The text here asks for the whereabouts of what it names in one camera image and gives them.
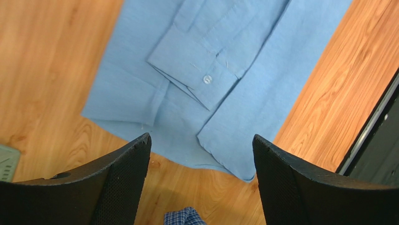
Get white plastic laundry basket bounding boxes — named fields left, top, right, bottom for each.
left=0, top=144, right=21, bottom=182

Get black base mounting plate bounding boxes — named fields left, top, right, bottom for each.
left=336, top=72, right=399, bottom=186

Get light blue long sleeve shirt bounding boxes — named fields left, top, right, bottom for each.
left=82, top=0, right=351, bottom=182

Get blue checkered shirt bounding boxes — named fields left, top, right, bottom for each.
left=163, top=207, right=207, bottom=225

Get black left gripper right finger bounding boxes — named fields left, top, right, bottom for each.
left=252, top=135, right=399, bottom=225

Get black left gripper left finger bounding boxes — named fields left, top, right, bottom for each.
left=0, top=133, right=152, bottom=225

